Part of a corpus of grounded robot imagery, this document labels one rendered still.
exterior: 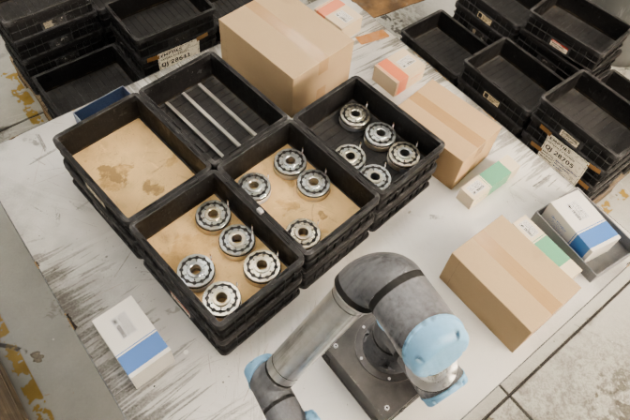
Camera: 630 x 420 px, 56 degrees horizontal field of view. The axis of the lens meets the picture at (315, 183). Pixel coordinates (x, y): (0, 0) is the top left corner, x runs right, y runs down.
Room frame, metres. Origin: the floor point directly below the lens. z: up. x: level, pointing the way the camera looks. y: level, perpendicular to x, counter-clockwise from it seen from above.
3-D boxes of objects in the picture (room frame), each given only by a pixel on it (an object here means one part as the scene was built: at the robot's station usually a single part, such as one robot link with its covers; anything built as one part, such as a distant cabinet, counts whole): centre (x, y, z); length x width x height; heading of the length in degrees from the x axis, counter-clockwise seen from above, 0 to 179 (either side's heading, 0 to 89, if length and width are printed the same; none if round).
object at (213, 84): (1.26, 0.35, 0.87); 0.40 x 0.30 x 0.11; 49
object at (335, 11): (1.97, -0.02, 0.74); 0.16 x 0.12 x 0.07; 49
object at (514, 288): (0.83, -0.60, 0.78); 0.30 x 0.22 x 0.16; 44
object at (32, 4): (2.11, 1.34, 0.37); 0.40 x 0.30 x 0.45; 134
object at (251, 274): (0.75, 0.12, 0.86); 0.10 x 0.10 x 0.01
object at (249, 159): (1.00, 0.05, 0.87); 0.40 x 0.30 x 0.11; 49
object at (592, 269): (1.07, -0.89, 0.73); 0.27 x 0.20 x 0.05; 37
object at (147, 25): (2.10, 0.77, 0.37); 0.40 x 0.30 x 0.45; 133
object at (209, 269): (0.71, 0.30, 0.86); 0.10 x 0.10 x 0.01
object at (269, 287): (0.77, 0.25, 0.92); 0.40 x 0.30 x 0.02; 49
